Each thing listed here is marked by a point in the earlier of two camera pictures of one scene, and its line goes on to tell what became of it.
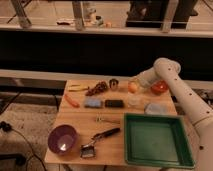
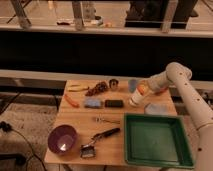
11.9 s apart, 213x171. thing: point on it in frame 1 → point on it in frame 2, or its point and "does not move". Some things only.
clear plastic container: (157, 109) does not move
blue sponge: (93, 102) does not move
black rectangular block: (114, 103) does not move
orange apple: (132, 86) → (143, 88)
